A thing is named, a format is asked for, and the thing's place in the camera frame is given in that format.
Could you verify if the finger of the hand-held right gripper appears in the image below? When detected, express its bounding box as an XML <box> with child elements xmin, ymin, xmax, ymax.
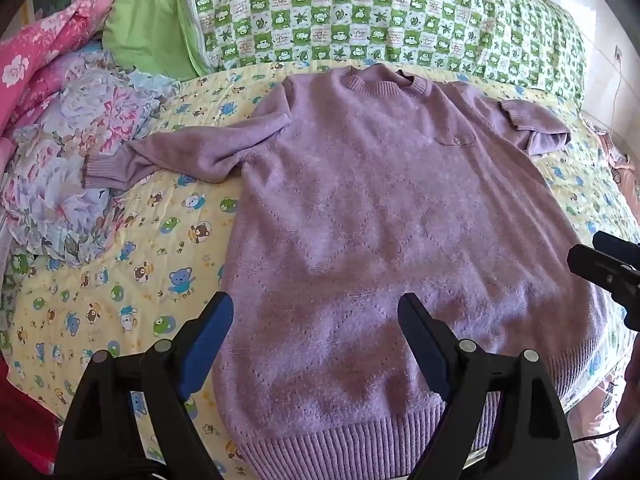
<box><xmin>592</xmin><ymin>231</ymin><xmax>640</xmax><ymax>272</ymax></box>
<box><xmin>567</xmin><ymin>243</ymin><xmax>640</xmax><ymax>332</ymax></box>

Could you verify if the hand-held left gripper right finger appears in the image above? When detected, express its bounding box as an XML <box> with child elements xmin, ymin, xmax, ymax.
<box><xmin>397</xmin><ymin>293</ymin><xmax>584</xmax><ymax>480</ymax></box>

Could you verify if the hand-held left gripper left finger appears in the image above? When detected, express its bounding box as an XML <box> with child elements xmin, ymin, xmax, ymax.
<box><xmin>55</xmin><ymin>291</ymin><xmax>235</xmax><ymax>480</ymax></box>

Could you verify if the purple knit sweater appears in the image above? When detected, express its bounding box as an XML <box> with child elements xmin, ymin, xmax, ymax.
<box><xmin>82</xmin><ymin>63</ymin><xmax>608</xmax><ymax>480</ymax></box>

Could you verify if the pink patterned cloth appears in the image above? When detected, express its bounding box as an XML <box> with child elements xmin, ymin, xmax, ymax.
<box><xmin>581</xmin><ymin>114</ymin><xmax>640</xmax><ymax>207</ymax></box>

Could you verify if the yellow bear print bedsheet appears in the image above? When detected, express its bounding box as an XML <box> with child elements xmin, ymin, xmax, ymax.
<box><xmin>0</xmin><ymin>60</ymin><xmax>640</xmax><ymax>476</ymax></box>

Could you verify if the red cloth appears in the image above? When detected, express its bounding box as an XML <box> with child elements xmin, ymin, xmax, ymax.
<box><xmin>0</xmin><ymin>359</ymin><xmax>62</xmax><ymax>477</ymax></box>

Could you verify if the blue pink floral blanket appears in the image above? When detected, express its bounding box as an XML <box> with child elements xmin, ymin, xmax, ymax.
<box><xmin>0</xmin><ymin>42</ymin><xmax>182</xmax><ymax>268</ymax></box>

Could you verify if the plain green pillow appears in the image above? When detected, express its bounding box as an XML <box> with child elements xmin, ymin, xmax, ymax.
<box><xmin>102</xmin><ymin>0</ymin><xmax>212</xmax><ymax>81</ymax></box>

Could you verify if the thin white cable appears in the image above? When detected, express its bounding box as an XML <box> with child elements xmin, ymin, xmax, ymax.
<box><xmin>606</xmin><ymin>57</ymin><xmax>624</xmax><ymax>132</ymax></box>

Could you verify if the black cable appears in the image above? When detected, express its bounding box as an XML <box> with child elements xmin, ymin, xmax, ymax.
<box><xmin>571</xmin><ymin>424</ymin><xmax>624</xmax><ymax>444</ymax></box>

